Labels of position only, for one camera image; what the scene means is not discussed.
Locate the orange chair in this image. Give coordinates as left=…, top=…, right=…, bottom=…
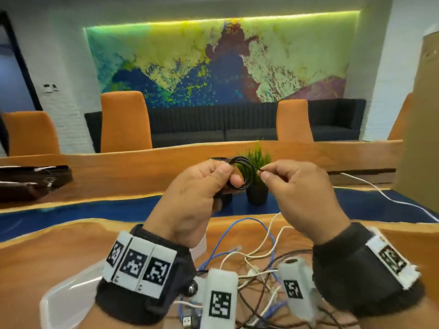
left=100, top=90, right=153, bottom=154
left=387, top=93, right=412, bottom=141
left=276, top=99, right=315, bottom=143
left=1, top=111, right=61, bottom=157

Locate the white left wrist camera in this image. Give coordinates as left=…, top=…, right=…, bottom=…
left=192, top=269, right=239, bottom=329

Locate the tangle of mixed cables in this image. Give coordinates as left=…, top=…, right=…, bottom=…
left=171, top=212, right=361, bottom=329

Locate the green potted plant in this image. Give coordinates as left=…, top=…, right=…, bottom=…
left=238, top=143, right=273, bottom=207

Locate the dark framed glass door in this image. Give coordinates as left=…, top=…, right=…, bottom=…
left=0, top=11, right=43, bottom=156

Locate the wooden table with blue inlay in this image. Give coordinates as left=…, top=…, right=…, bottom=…
left=0, top=140, right=439, bottom=329

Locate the person's left hand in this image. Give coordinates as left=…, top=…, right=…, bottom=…
left=142, top=159, right=245, bottom=250

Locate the long white charging cable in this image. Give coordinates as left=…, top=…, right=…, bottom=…
left=340, top=173, right=439, bottom=223

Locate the black left wristband with markers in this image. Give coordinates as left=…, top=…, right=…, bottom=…
left=95, top=224, right=198, bottom=327

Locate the colourful abstract wall painting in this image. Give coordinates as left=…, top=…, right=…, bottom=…
left=85, top=11, right=359, bottom=108

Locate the clear plastic container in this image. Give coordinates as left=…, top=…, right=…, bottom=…
left=39, top=233, right=208, bottom=329

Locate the black travel mug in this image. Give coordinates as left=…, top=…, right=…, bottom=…
left=209, top=156, right=234, bottom=207

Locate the thin black cable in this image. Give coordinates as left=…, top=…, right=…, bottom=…
left=214, top=156, right=265, bottom=199

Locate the black sofa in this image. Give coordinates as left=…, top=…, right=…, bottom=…
left=85, top=98, right=367, bottom=153

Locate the person's left forearm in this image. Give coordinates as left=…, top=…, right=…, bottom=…
left=77, top=303, right=155, bottom=329

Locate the person's right hand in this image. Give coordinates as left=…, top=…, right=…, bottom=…
left=257, top=159, right=351, bottom=246

